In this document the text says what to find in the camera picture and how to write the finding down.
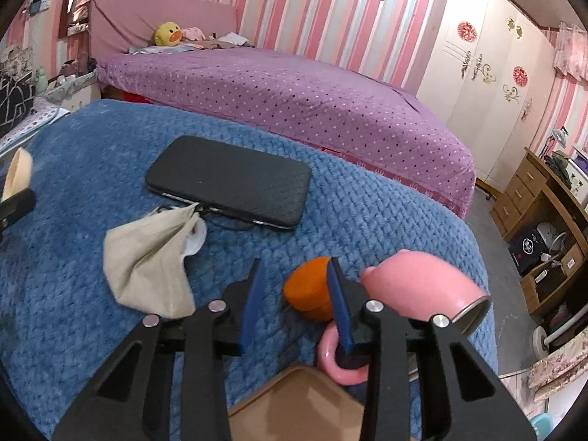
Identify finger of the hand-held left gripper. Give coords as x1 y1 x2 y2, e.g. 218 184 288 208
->
0 188 36 240

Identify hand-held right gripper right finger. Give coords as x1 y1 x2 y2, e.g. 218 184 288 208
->
325 256 537 441

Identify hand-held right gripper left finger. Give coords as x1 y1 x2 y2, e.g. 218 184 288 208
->
51 257 267 441

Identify small orange wrapper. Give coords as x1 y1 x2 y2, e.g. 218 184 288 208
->
283 257 336 323

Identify small cardboard piece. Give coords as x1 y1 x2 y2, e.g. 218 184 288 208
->
2 148 34 202

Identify cyan plastic laundry basket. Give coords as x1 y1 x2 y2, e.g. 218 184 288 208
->
528 415 554 441

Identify pink mug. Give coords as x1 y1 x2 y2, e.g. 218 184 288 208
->
317 248 492 386

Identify polka dot cloth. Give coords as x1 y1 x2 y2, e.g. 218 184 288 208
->
0 103 69 152

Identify large cardboard sheet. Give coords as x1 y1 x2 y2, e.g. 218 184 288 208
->
228 364 368 441

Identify dark plaid bag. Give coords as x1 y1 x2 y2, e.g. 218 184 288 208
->
0 71 37 136

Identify beige cloth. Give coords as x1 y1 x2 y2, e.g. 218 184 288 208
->
103 203 208 320

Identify blue fleece blanket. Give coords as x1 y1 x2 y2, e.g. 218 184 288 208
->
0 98 499 441

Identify black quilted case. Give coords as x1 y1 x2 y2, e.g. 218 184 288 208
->
145 135 313 231

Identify black box with emblem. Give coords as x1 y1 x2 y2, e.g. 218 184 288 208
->
508 223 549 276

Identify white stand pole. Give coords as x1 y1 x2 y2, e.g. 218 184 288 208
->
533 317 588 356

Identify purple dotted bed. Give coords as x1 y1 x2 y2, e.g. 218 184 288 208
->
94 47 476 219

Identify wooden desk with drawers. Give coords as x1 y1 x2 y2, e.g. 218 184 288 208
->
489 147 588 318

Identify pink bed headboard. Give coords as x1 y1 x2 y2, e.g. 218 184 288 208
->
87 0 237 58

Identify white appliance under desk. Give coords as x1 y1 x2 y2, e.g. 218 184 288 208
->
535 223 568 251

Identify yellow duck plush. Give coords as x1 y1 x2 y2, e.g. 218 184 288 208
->
154 22 181 47

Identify floral cloth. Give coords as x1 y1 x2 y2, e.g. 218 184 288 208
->
528 340 588 400

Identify black bag on desk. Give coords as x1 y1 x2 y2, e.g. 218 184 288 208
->
544 151 573 189

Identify white storage box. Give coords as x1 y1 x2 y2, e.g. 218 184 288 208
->
567 147 588 207

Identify desk lamp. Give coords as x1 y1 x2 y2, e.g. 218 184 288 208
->
549 126 570 152

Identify cream wardrobe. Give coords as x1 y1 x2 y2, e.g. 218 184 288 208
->
416 0 559 191

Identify pink floral curtain valance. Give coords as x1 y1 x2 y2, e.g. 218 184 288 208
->
553 22 588 88

